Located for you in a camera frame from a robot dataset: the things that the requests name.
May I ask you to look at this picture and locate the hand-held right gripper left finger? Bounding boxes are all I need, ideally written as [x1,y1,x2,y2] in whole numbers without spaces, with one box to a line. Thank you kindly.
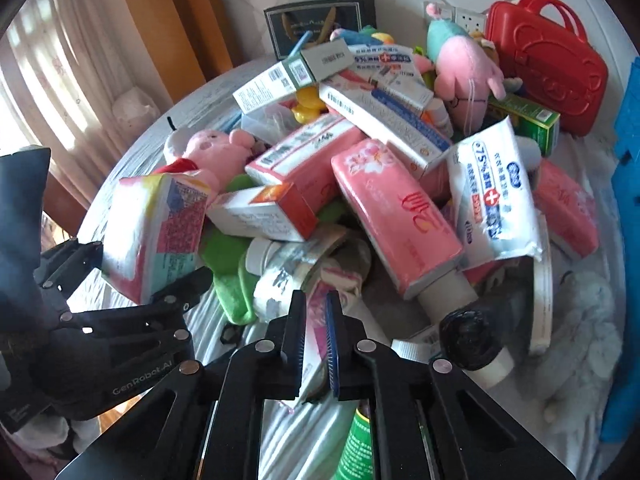
[74,289,308,480]

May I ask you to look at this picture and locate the long white medicine box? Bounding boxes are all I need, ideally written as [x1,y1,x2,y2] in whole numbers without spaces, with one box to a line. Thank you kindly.
[317,82,453,173]

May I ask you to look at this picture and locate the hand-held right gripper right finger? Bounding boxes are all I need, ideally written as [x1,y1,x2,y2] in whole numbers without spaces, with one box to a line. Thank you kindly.
[324,290,577,480]

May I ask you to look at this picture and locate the pink tissue pack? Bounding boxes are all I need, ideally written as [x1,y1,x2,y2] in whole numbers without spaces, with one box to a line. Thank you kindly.
[331,140,463,301]
[532,159,600,261]

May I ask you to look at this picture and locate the blue plastic crate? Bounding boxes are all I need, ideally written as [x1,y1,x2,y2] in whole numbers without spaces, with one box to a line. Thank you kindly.
[597,57,640,443]

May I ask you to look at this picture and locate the cardboard tube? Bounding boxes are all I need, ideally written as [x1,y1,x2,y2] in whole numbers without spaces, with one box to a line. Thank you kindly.
[417,265,481,321]

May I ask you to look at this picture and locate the white orange medicine box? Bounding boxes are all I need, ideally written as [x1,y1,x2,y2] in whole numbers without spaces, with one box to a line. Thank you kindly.
[207,182,318,242]

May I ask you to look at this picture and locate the grey blue plush toy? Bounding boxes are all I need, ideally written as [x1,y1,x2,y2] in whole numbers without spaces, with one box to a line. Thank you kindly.
[542,270,623,423]

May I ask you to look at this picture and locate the pink white carton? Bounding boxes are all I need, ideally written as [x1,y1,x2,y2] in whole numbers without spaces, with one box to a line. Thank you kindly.
[244,112,365,198]

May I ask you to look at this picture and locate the light curtain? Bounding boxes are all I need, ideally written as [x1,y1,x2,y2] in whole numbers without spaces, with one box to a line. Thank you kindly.
[0,0,166,211]

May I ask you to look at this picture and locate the white plastic pill bottle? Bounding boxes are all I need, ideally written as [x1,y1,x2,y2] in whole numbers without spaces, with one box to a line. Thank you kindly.
[245,230,351,321]

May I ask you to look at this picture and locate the clear plastic box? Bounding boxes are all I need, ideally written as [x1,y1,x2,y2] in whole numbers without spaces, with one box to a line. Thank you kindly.
[240,105,301,146]

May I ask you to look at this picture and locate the red toy suitcase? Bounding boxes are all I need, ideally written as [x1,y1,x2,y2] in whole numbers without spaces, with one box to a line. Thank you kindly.
[484,0,610,137]

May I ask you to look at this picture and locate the white wall socket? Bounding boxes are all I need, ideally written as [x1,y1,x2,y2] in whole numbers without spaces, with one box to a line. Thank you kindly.
[424,1,488,36]

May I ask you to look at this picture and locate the black cylinder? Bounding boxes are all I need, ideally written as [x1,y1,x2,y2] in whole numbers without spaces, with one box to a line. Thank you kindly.
[439,309,513,388]

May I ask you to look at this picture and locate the yellow duck toy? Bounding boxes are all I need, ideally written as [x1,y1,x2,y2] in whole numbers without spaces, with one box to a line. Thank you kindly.
[292,85,328,123]

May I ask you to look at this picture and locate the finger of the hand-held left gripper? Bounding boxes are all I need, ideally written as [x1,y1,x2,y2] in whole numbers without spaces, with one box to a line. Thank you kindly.
[34,239,104,289]
[59,265,214,347]

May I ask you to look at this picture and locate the small white bottle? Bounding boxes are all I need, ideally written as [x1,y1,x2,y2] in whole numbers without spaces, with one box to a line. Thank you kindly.
[425,100,456,136]

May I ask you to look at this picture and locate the white plastic bag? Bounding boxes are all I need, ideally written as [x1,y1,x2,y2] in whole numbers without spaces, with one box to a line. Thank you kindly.
[111,87,161,133]

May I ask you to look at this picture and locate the white cylindrical bottle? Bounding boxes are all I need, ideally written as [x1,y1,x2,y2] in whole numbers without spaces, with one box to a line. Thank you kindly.
[515,135,544,171]

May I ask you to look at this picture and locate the pink plush with teal hat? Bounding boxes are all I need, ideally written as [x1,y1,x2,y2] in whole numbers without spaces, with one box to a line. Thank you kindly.
[425,2,506,133]

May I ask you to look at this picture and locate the colourful plush toy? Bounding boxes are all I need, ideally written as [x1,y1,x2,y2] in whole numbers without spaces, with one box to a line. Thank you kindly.
[330,27,396,48]

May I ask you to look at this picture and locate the green plush toy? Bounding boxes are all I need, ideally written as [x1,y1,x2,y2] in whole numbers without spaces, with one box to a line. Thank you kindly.
[200,175,351,328]

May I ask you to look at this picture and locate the brown bear plush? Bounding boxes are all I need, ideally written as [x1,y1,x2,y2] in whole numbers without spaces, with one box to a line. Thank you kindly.
[470,30,523,96]

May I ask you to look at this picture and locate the green can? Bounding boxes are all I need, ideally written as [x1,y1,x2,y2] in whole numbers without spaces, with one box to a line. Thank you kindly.
[336,405,373,480]

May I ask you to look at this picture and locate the black gift box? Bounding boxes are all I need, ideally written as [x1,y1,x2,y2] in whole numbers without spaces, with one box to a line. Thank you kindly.
[264,0,377,58]

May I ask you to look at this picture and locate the white green medicine box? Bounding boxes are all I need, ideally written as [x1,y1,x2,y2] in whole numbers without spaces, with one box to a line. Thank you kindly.
[232,57,321,113]

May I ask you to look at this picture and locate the pink pig plush red clothes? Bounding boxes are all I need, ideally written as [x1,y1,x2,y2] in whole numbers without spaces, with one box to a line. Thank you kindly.
[165,127,256,196]

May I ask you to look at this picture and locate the blue pen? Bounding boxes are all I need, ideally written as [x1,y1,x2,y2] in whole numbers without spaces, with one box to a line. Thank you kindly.
[287,30,316,58]

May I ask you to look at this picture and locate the pink white printed pack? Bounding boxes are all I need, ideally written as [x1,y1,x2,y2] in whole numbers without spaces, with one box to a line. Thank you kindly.
[102,172,211,306]

